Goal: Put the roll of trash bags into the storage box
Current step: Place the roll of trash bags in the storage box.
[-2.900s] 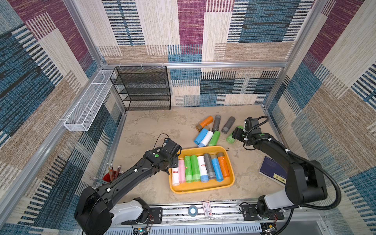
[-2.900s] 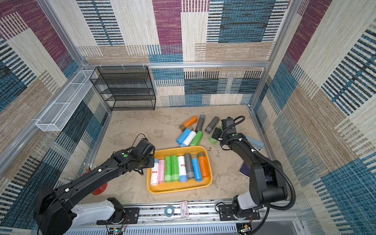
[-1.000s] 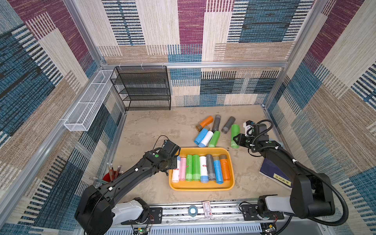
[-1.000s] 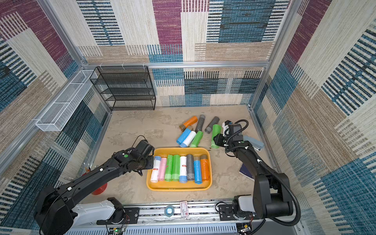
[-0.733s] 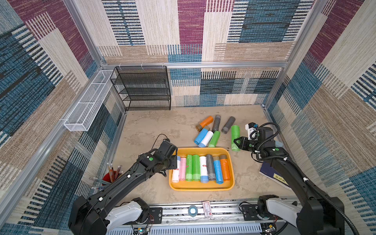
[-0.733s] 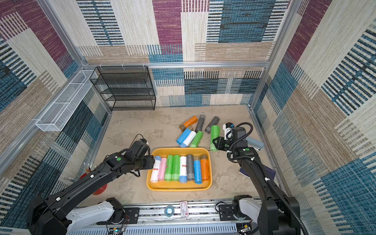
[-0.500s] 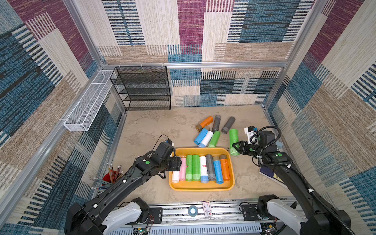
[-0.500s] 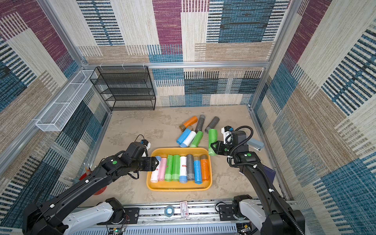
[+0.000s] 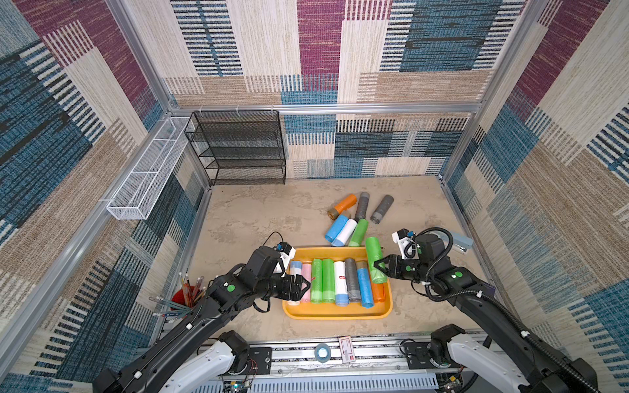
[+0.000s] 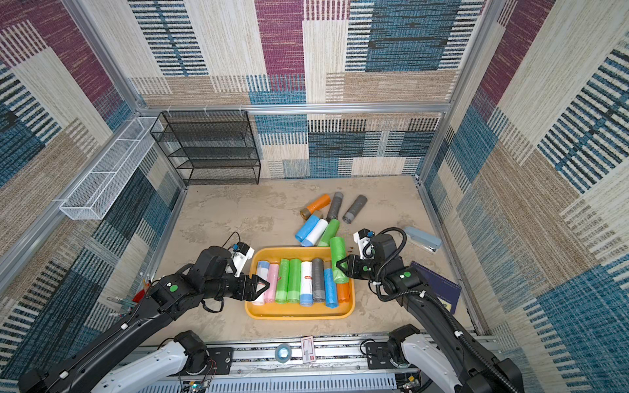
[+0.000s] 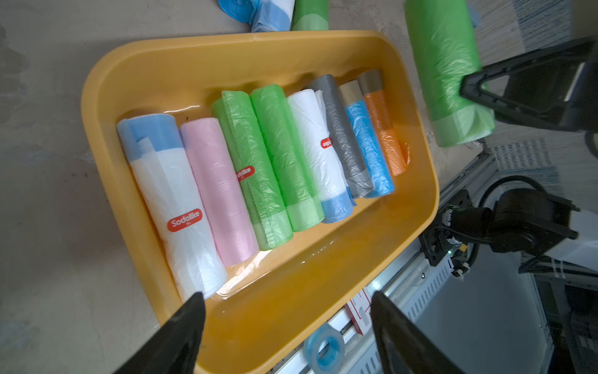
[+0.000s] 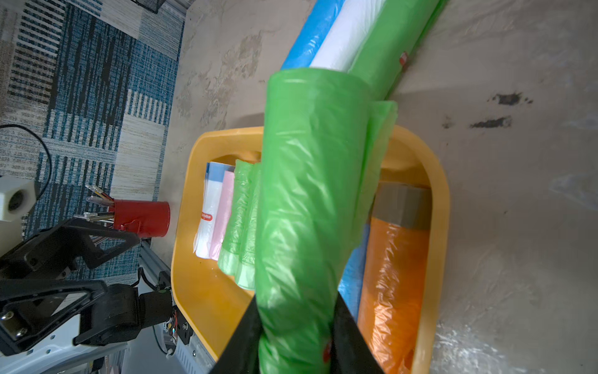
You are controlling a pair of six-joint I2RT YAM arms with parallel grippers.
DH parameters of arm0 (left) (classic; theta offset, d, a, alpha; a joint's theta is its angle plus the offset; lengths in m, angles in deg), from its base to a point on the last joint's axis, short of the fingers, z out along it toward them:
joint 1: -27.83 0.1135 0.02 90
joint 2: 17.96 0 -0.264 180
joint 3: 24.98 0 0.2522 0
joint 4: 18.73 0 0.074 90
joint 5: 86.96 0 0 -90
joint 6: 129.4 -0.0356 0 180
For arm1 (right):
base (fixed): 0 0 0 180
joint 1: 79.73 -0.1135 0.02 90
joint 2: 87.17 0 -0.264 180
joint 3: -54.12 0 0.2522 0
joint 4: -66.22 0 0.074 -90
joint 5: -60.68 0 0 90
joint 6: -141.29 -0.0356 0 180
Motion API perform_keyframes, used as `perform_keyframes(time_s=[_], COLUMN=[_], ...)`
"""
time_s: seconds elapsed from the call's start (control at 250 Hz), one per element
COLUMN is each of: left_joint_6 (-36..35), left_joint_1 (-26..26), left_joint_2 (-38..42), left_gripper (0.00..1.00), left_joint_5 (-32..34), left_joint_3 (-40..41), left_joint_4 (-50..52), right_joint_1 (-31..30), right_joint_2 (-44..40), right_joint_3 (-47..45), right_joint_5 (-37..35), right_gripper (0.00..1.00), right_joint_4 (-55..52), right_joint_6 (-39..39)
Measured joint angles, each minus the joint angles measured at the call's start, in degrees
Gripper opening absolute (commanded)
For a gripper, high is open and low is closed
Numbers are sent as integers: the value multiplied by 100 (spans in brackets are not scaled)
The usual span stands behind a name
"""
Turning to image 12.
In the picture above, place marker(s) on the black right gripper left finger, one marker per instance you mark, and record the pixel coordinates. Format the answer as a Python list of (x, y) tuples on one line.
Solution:
[(241, 354)]

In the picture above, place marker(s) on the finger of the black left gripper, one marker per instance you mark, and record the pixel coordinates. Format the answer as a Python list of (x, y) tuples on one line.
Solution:
[(32, 309), (52, 253)]

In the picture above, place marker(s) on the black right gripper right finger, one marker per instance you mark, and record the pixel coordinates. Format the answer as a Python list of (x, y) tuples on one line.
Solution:
[(350, 352)]

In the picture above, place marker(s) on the small orange roll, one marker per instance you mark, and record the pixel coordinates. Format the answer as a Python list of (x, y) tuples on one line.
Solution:
[(394, 274)]

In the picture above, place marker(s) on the pink trash bag roll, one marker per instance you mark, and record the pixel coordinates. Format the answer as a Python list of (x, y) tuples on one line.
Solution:
[(222, 214)]

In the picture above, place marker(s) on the white blue trash bag roll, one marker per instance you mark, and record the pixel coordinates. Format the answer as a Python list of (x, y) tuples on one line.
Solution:
[(213, 185)]

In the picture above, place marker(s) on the short green trash bag roll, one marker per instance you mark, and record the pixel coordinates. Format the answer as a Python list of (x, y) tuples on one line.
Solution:
[(245, 274)]

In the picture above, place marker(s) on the yellow plastic storage tray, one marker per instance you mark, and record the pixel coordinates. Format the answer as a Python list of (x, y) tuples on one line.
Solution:
[(213, 304)]

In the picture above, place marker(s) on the white blue-end trash bag roll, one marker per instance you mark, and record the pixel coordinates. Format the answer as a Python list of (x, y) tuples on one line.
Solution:
[(348, 32)]

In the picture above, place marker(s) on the green roll beside white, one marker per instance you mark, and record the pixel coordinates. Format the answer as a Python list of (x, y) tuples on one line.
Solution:
[(399, 29)]

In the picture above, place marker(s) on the light blue trash bag roll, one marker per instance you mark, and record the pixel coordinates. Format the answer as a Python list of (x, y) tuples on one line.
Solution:
[(313, 33)]

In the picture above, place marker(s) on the red pen cup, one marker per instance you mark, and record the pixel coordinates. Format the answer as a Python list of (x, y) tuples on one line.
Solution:
[(147, 219)]

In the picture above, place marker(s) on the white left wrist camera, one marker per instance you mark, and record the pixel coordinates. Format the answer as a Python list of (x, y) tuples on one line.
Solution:
[(18, 197)]

